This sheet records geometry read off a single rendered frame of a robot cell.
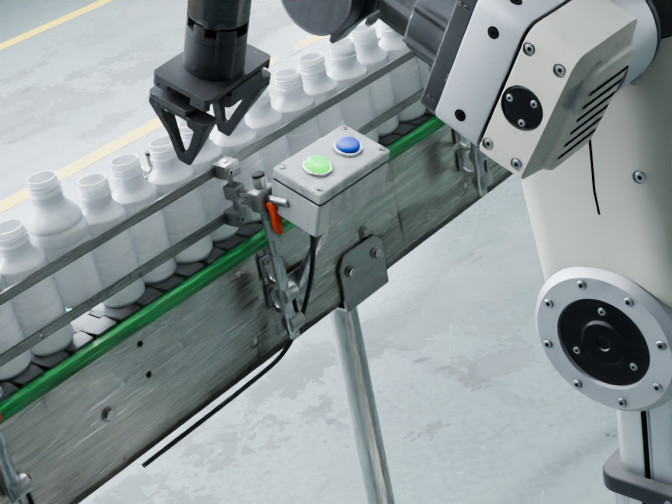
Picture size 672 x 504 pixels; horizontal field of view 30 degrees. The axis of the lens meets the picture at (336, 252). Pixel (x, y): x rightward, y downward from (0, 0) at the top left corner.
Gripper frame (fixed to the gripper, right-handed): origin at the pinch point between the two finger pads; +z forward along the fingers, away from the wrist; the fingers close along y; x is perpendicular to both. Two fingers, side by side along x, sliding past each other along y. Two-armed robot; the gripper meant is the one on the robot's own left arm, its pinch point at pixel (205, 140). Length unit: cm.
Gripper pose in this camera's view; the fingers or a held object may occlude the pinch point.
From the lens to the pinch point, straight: 123.7
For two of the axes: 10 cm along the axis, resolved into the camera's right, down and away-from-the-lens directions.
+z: -1.5, 7.3, 6.7
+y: -5.4, 5.1, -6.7
